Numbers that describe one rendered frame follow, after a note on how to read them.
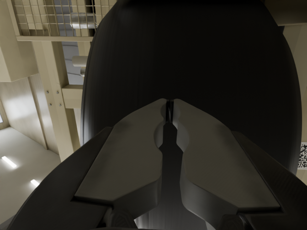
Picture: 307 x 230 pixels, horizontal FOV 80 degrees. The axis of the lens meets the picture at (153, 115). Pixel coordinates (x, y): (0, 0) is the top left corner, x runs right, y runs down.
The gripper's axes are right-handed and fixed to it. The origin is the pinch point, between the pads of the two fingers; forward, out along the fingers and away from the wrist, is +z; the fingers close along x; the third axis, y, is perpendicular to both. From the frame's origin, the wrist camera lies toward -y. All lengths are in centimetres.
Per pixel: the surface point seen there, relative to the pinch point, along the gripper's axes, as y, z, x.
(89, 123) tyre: 7.3, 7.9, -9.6
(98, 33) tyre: -1.9, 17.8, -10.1
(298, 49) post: 2.3, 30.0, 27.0
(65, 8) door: 4, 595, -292
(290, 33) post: -0.1, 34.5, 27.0
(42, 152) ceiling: 649, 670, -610
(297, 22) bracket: -2.7, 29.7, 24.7
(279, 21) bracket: -2.4, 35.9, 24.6
